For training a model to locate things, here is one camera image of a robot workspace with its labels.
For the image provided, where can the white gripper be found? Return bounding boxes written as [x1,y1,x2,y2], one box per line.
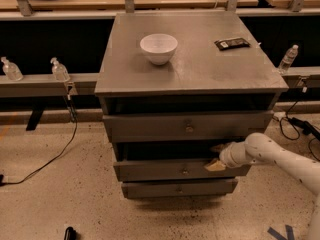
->
[204,142,250,172]

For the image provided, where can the grey drawer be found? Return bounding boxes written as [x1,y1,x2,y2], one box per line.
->
[121,178,238,199]
[103,111,273,143]
[113,140,252,183]

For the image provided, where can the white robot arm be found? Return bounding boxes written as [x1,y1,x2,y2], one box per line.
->
[204,133,320,240]

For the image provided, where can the grey drawer cabinet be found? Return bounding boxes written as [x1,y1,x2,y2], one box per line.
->
[94,11,290,200]

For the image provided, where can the grey bottom drawer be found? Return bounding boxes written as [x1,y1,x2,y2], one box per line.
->
[121,178,238,199]

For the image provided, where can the grey top drawer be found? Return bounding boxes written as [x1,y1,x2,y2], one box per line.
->
[103,111,273,143]

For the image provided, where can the white ceramic bowl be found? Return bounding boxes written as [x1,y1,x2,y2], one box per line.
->
[140,34,178,65]

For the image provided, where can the clear water bottle right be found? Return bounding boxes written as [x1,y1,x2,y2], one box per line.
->
[278,45,299,74]

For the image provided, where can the black object on floor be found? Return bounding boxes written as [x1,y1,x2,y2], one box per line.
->
[64,227,77,240]

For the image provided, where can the clear pump bottle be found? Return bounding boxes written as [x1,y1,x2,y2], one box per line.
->
[51,57,70,82]

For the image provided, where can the clear bottle far left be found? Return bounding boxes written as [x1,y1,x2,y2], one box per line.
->
[1,57,23,81]

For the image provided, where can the black cable and adapter right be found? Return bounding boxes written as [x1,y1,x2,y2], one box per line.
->
[278,80,320,162]

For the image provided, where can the black floor cable left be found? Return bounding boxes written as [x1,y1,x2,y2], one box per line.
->
[0,83,79,187]

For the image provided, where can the grey metal rail bench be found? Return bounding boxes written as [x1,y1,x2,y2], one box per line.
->
[0,67,320,127]

